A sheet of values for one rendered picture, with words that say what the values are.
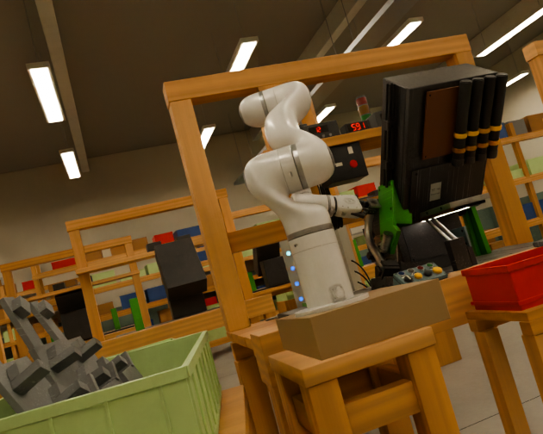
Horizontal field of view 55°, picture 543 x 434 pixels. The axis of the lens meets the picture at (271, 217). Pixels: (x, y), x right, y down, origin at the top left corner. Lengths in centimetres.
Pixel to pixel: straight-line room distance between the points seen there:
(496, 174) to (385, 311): 156
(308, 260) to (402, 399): 37
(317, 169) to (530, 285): 63
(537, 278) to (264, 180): 75
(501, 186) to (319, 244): 155
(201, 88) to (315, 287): 124
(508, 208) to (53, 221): 1037
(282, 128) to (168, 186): 1073
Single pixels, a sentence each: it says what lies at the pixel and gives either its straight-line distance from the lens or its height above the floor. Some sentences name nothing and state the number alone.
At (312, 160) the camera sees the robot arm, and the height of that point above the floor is 130.
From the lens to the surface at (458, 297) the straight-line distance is 173.
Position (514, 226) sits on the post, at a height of 97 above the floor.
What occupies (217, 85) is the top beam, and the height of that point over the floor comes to 189.
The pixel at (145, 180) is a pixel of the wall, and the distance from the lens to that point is 1211.
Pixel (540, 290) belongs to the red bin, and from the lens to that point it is 152.
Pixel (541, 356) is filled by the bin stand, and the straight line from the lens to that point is 148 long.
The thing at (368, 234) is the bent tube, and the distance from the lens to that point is 204.
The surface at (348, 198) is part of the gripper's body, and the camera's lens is 199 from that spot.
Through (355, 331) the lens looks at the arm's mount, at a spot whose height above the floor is 89.
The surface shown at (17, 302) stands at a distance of 115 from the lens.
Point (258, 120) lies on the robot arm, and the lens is 165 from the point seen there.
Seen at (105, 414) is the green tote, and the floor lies 92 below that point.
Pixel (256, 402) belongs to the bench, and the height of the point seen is 59.
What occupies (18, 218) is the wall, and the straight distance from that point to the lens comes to 1209.
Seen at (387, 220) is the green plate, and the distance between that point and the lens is 195.
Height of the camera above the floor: 106
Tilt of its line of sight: 6 degrees up
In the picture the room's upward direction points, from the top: 15 degrees counter-clockwise
